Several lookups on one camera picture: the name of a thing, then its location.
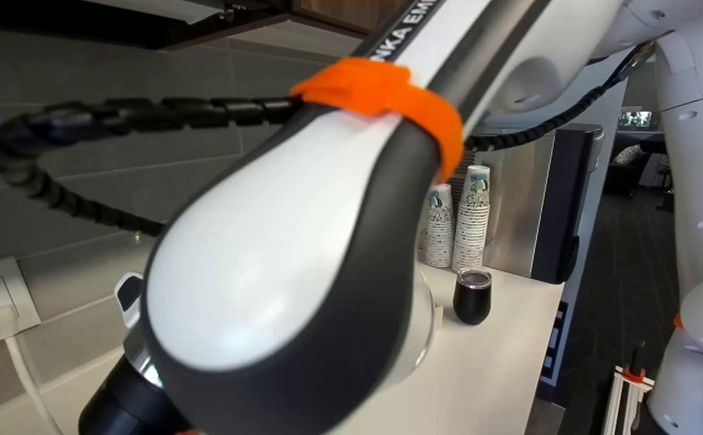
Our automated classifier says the black spiral-wrapped cable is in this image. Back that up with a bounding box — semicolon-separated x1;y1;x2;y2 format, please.
0;39;660;240

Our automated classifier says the black tumbler with clear lid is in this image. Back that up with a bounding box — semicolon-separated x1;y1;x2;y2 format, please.
452;265;495;326

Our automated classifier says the orange forearm cable clamp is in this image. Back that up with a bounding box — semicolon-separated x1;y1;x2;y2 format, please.
288;55;467;183

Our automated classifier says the white orange stand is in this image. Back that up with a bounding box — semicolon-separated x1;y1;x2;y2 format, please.
607;363;656;435

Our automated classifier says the black office desk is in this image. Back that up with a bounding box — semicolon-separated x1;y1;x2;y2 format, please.
607;106;677;200

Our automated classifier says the white power cable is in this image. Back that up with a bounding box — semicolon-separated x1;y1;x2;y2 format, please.
0;335;50;435

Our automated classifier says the wooden wall cabinet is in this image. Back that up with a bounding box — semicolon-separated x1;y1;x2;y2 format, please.
75;0;417;50

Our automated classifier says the stainless steel appliance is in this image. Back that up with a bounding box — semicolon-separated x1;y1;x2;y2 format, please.
482;131;559;281

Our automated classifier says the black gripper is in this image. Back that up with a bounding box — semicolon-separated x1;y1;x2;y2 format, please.
77;356;199;435

